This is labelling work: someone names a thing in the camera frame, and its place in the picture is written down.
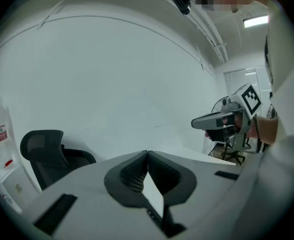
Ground ceiling light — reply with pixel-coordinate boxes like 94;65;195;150
242;14;269;29

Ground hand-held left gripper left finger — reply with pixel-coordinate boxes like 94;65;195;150
103;149;149;209

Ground black mesh office chair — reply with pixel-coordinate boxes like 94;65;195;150
20;129;97;191

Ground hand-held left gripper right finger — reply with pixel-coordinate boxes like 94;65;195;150
146;150;197;207

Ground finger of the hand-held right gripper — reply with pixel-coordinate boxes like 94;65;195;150
205;127;227;143
190;110;236;131

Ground person's right forearm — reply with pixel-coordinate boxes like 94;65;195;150
246;115;280;146

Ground white ceiling conduit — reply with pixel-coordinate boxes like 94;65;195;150
186;8;230;65

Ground window blinds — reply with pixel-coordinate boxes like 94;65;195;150
223;66;273;115

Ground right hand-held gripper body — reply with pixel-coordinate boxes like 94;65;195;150
220;82;263;150

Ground white water dispenser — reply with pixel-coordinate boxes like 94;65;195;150
0;163;43;215

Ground person's beige shirt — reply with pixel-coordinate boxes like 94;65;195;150
234;0;294;240

